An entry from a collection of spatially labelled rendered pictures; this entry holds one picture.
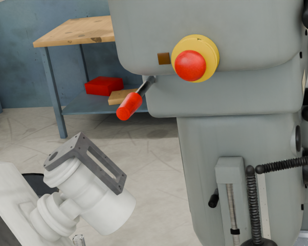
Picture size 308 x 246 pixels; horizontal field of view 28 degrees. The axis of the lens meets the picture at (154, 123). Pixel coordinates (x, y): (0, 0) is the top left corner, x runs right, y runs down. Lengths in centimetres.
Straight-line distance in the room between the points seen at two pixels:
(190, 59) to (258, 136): 26
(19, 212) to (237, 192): 36
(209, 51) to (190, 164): 31
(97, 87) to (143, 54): 470
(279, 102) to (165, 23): 22
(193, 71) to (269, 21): 11
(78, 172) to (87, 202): 4
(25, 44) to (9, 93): 59
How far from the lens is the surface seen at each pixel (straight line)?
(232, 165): 97
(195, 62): 76
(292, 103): 91
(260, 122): 97
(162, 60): 82
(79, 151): 75
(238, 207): 100
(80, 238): 128
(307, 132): 118
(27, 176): 334
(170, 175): 438
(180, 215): 389
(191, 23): 79
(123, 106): 81
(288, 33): 80
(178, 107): 94
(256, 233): 92
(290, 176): 103
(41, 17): 597
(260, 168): 88
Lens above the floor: 199
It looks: 22 degrees down
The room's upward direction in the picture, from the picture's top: 10 degrees counter-clockwise
